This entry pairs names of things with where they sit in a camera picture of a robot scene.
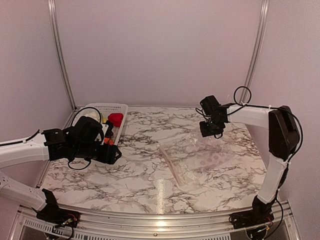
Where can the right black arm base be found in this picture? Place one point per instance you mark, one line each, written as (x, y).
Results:
(259, 214)

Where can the orange toy pumpkin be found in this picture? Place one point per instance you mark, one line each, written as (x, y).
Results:
(108, 141)

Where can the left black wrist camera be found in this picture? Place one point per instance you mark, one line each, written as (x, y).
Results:
(86, 128)

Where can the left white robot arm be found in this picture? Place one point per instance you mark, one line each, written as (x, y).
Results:
(51, 145)

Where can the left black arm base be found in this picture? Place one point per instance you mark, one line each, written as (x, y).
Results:
(54, 214)

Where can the aluminium frame post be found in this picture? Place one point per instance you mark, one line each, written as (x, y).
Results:
(59, 51)
(260, 33)

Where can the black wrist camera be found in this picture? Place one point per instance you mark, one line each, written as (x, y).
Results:
(86, 128)
(209, 105)

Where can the clear zip top bag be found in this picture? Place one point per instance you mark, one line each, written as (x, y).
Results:
(192, 156)

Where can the left aluminium frame post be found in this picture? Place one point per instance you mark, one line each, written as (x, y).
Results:
(59, 51)

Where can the right aluminium frame post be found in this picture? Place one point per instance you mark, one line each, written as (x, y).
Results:
(260, 33)

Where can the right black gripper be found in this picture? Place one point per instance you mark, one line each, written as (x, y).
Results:
(205, 133)

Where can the front aluminium frame rail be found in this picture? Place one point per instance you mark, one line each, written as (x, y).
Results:
(107, 225)

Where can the white plastic basket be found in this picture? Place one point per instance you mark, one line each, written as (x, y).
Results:
(105, 109)

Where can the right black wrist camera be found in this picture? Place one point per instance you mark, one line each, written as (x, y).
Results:
(209, 105)

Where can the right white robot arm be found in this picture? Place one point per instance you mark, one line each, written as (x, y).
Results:
(283, 139)

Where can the red toy bell pepper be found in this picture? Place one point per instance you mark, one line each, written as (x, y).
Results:
(116, 119)

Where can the white toy cauliflower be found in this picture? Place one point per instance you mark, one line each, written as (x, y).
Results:
(94, 115)

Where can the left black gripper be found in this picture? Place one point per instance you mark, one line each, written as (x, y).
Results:
(108, 156)

